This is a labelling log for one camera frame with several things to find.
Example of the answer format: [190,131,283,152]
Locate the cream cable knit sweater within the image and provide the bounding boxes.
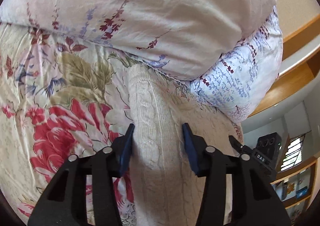
[127,64,243,225]

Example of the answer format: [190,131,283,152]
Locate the wooden bookshelf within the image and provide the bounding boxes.
[271,133,320,219]

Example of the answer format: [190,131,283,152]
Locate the white lavender print pillow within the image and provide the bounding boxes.
[190,7,283,123]

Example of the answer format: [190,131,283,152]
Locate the wooden headboard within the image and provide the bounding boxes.
[251,16,319,116]

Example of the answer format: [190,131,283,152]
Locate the floral bed sheet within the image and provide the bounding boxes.
[1,23,138,225]

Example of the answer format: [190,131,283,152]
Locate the pink floral pillow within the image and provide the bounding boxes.
[1,0,276,80]

